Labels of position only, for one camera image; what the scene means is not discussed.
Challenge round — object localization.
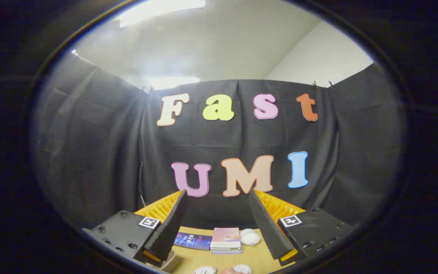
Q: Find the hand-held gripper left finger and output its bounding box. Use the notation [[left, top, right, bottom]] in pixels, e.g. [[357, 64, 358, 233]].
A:
[[82, 189, 189, 269]]

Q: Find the white fluffy plush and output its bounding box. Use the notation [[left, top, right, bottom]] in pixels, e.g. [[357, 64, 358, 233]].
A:
[[239, 228, 261, 247]]

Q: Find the ceiling light panel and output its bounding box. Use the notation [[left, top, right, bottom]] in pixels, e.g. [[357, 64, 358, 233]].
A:
[[118, 0, 206, 28]]

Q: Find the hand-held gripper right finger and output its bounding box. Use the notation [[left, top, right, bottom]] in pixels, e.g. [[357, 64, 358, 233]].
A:
[[249, 189, 358, 267]]

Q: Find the beige fabric storage box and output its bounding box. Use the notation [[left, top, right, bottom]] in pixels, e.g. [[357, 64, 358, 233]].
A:
[[162, 247, 183, 273]]

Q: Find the pink cover book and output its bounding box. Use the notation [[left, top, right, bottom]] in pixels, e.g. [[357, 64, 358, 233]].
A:
[[210, 228, 242, 248]]

